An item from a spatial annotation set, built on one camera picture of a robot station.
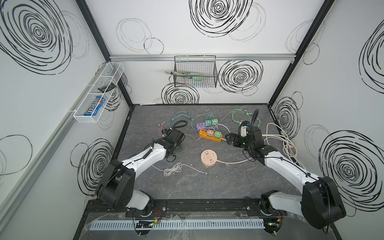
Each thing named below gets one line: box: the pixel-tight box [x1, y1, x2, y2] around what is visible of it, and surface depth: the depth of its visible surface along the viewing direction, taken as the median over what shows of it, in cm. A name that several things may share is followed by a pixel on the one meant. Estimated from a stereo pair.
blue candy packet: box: [84, 96, 106, 116], surface depth 72 cm
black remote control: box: [97, 82, 117, 93], surface depth 81 cm
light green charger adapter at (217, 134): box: [214, 131, 222, 139], surface depth 96 cm
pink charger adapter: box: [206, 129, 214, 137], surface depth 98 cm
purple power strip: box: [196, 122, 220, 130], surface depth 106 cm
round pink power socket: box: [200, 149, 218, 167], surface depth 91 cm
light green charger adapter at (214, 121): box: [211, 118, 218, 126], surface depth 104 cm
